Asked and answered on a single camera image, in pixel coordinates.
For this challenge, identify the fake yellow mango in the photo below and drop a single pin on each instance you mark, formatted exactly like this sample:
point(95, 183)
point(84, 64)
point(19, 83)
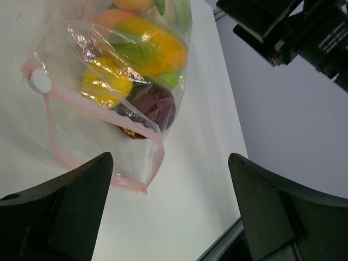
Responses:
point(149, 47)

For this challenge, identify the aluminium mounting rail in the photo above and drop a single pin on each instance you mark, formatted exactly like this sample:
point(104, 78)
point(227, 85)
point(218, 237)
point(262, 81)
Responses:
point(224, 242)

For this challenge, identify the clear zip top bag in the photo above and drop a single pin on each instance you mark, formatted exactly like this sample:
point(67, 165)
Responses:
point(79, 129)

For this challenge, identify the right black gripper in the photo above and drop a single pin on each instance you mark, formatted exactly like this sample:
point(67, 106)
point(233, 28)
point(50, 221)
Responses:
point(261, 24)

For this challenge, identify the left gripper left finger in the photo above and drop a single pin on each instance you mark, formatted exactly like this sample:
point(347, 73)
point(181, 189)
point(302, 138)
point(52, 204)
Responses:
point(58, 219)

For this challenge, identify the fake yellow lemon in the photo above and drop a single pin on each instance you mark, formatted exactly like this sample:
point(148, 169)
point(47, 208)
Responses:
point(104, 83)

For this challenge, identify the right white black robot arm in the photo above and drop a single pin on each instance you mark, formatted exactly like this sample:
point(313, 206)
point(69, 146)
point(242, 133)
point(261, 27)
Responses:
point(319, 35)

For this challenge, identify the fake green apple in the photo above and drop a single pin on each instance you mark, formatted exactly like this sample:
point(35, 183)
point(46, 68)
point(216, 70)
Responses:
point(167, 81)

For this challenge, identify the fake pink peach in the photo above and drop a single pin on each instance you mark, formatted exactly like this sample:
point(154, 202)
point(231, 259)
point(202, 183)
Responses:
point(112, 17)

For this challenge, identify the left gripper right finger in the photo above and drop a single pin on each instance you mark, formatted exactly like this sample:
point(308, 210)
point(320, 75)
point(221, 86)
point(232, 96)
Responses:
point(284, 220)

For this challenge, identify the fake round orange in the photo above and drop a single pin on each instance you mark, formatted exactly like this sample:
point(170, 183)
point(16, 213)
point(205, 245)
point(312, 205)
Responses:
point(134, 5)

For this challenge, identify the fake purple fruit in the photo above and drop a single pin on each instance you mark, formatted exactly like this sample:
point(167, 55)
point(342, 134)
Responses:
point(156, 104)

